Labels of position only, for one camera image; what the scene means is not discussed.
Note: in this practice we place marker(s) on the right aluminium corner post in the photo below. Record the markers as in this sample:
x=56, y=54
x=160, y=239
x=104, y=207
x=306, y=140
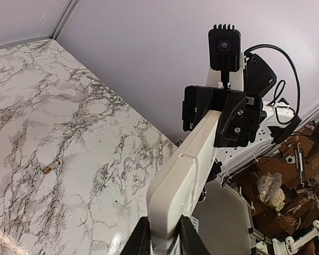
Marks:
x=62, y=20

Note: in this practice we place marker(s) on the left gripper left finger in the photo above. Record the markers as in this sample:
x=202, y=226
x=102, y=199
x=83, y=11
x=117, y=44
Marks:
x=139, y=241

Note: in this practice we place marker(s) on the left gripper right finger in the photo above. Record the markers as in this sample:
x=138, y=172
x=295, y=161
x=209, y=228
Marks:
x=190, y=241

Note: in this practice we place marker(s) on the gold black AA battery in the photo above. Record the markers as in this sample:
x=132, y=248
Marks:
x=50, y=167

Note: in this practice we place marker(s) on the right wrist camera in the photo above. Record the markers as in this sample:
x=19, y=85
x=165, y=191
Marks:
x=224, y=50

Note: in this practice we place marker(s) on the white remote control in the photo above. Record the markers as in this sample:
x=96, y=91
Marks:
x=175, y=189

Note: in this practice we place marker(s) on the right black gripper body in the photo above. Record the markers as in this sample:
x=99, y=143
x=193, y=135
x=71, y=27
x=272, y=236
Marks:
x=240, y=113

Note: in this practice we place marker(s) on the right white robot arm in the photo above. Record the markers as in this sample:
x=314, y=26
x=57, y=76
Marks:
x=278, y=122

